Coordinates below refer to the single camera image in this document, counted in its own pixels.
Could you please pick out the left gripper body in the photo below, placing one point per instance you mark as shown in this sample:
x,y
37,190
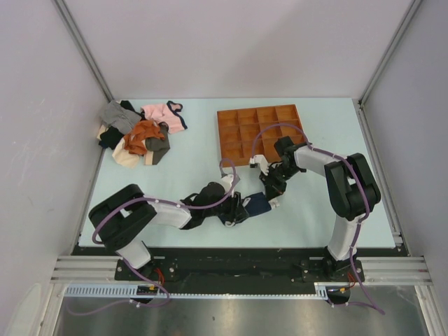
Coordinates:
x,y
227,208

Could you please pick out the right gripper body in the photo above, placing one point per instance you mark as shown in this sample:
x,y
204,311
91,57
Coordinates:
x,y
281,173

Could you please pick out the navy underwear with white trim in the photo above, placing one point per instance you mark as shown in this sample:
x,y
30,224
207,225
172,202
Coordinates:
x,y
256,204

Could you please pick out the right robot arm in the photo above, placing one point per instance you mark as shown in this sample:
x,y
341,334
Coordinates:
x,y
352,190

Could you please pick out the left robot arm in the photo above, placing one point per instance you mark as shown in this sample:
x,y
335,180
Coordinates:
x,y
119,219

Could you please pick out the olive and beige underwear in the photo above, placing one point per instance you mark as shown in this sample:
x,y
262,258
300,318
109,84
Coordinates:
x,y
156,150

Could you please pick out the pink underwear with navy trim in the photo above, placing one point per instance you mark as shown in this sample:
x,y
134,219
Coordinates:
x,y
168,113

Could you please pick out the orange underwear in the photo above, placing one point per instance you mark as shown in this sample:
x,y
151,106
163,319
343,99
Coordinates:
x,y
135,141

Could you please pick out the cream underwear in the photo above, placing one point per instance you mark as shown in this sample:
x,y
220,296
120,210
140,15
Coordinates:
x,y
123,157

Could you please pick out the black underwear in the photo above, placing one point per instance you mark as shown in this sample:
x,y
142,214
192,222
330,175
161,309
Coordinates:
x,y
110,138

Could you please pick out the grey ribbed underwear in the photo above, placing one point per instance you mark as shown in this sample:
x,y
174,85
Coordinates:
x,y
114,115

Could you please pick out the wooden compartment tray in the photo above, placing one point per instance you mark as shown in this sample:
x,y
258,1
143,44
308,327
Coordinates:
x,y
246,131

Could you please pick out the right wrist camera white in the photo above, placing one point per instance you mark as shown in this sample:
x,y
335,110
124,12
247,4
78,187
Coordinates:
x,y
260,161

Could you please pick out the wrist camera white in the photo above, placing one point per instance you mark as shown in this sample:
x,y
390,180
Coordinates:
x,y
229,181
260,161

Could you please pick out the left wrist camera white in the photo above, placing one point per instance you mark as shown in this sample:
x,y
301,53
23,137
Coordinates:
x,y
229,181

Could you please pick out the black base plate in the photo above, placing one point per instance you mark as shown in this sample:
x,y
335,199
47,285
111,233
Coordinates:
x,y
175,264

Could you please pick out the aluminium corner post right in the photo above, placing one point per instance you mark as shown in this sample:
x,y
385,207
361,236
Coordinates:
x,y
397,37

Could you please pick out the aluminium corner post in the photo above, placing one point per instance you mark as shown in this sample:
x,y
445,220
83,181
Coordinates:
x,y
82,46
397,37

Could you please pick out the grey slotted cable duct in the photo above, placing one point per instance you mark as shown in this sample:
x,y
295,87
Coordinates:
x,y
79,290

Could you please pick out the aluminium rail front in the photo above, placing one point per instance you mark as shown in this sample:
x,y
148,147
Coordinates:
x,y
387,271

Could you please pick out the aluminium corner post left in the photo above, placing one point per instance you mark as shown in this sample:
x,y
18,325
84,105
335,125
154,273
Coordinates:
x,y
82,46

